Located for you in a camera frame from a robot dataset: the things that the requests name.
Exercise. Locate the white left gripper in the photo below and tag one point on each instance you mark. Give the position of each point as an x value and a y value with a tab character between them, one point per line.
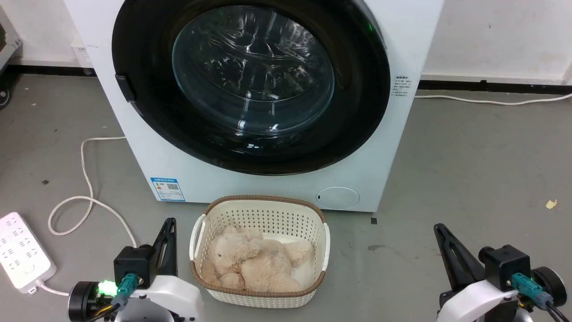
174	299

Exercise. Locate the oval white filter cover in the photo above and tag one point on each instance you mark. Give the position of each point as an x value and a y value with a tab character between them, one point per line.
338	198

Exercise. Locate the grey cart frame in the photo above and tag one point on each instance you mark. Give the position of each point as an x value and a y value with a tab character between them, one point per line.
9	47

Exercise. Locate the beige teddy bear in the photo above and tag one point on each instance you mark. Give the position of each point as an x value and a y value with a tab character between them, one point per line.
259	266

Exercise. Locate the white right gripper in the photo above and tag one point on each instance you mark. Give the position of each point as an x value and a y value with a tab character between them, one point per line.
473	302

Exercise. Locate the yellow paper scrap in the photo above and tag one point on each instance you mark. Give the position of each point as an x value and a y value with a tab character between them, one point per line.
551	204

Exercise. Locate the white wall box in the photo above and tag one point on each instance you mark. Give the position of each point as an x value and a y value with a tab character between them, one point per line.
81	51

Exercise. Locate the black cart wheel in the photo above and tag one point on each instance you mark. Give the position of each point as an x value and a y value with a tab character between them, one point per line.
4	97

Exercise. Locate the cream perforated laundry basket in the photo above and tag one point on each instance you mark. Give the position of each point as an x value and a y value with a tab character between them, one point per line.
263	214

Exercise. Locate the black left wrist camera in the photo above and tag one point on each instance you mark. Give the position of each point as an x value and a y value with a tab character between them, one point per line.
132	261

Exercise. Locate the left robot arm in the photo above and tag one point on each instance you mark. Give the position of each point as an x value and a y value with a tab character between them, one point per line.
82	300

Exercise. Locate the white front-load washing machine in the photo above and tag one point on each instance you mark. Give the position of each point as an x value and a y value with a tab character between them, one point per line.
268	188

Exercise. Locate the black round washer door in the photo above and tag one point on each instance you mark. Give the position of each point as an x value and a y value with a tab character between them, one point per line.
143	116

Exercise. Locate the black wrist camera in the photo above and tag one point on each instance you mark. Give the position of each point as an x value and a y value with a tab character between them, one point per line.
132	261
505	264

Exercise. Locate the blue energy label sticker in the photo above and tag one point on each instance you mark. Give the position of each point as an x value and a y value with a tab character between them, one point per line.
168	189

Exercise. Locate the white power strip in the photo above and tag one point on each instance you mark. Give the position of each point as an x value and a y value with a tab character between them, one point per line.
20	250

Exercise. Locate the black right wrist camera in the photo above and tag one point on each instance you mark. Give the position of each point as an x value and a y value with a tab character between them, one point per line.
505	264

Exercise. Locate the small white text sticker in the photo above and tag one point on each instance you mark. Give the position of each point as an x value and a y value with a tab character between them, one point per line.
401	86

